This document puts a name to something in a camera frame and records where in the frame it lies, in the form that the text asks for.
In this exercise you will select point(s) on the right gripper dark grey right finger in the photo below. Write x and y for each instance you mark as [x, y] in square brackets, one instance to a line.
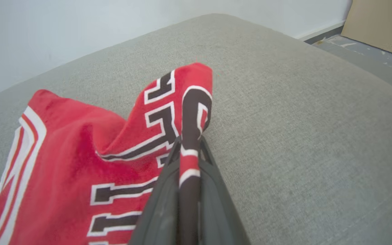
[216, 217]

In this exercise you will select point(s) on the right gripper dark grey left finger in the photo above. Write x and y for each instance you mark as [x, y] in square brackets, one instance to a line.
[162, 211]

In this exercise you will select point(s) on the red jersey with black lettering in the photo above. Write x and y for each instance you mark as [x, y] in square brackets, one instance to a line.
[73, 156]

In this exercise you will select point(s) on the grey fabric sofa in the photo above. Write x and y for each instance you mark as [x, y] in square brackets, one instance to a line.
[301, 119]

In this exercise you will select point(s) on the beige cardboard board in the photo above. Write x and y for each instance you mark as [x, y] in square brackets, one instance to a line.
[383, 23]

